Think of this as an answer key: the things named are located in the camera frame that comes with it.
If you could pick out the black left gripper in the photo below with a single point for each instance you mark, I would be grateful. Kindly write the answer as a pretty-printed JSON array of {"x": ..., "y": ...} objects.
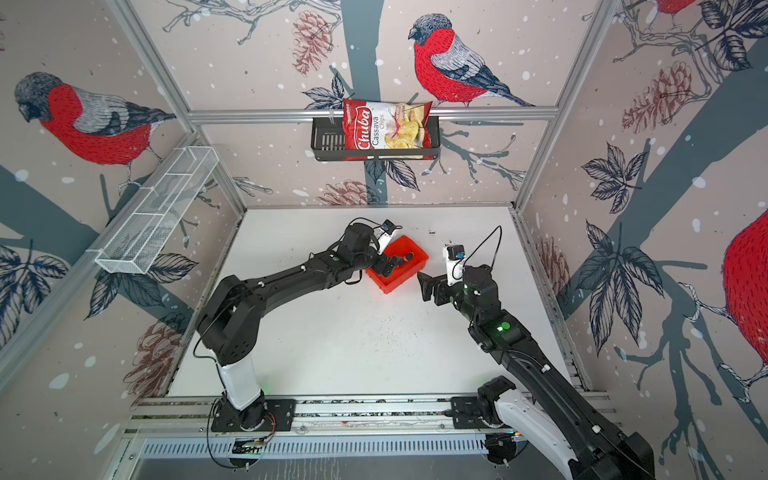
[{"x": 382, "y": 266}]

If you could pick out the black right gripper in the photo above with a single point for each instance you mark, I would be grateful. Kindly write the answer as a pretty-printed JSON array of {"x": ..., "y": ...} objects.
[{"x": 440, "y": 286}]

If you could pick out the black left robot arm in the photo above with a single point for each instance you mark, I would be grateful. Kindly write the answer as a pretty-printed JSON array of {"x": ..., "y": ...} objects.
[{"x": 231, "y": 318}]

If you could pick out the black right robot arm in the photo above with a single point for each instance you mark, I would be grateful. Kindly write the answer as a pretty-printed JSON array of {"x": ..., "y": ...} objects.
[{"x": 535, "y": 399}]

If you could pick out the red plastic bin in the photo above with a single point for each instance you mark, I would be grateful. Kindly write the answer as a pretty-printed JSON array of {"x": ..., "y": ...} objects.
[{"x": 400, "y": 247}]

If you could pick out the red cassava chips bag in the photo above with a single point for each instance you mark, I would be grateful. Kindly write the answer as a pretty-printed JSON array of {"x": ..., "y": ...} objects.
[{"x": 402, "y": 123}]

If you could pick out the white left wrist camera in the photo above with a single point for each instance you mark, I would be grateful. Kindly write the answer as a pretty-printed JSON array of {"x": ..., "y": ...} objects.
[{"x": 387, "y": 232}]

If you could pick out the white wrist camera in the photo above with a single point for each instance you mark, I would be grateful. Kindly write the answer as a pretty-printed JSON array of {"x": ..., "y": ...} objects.
[
  {"x": 454, "y": 255},
  {"x": 387, "y": 232}
]

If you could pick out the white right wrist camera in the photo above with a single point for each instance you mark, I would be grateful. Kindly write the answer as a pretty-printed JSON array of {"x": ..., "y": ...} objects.
[{"x": 454, "y": 255}]

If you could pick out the black wire wall basket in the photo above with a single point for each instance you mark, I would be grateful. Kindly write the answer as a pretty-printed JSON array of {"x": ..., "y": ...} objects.
[{"x": 330, "y": 142}]

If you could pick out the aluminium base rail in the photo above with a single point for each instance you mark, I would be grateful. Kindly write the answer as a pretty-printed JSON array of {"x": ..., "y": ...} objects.
[{"x": 314, "y": 427}]

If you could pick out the clear plastic wall shelf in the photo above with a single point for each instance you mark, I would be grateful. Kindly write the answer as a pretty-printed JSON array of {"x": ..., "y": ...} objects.
[{"x": 139, "y": 240}]

